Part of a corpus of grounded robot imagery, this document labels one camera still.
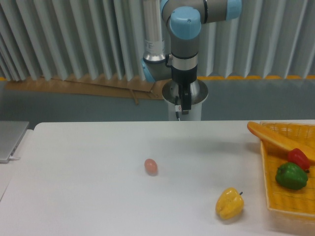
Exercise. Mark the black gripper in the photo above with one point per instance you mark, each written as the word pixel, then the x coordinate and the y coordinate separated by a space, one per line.
pixel 184 77

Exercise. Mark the long orange baguette bread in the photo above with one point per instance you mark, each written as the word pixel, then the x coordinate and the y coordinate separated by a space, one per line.
pixel 280 141

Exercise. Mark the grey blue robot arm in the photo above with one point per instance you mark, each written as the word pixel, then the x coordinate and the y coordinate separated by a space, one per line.
pixel 172 30

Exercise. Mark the brown cardboard sheet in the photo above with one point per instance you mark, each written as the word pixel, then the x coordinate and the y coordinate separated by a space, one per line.
pixel 135 89

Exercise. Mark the brown egg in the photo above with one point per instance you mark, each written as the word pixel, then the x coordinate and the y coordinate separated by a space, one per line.
pixel 151 167

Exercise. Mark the yellow bell pepper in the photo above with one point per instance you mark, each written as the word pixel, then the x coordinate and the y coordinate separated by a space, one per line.
pixel 230 204

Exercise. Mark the red bell pepper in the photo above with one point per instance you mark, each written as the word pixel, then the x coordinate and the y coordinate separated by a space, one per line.
pixel 298 157

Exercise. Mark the green bell pepper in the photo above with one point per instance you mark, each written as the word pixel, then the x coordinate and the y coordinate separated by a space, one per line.
pixel 291 176

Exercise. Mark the yellow woven basket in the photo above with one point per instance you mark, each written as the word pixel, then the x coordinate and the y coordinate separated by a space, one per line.
pixel 296 204

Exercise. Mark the silver laptop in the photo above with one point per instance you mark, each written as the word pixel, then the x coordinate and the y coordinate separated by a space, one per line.
pixel 11 133

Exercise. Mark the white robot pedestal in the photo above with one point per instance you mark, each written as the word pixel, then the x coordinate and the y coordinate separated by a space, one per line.
pixel 199 93

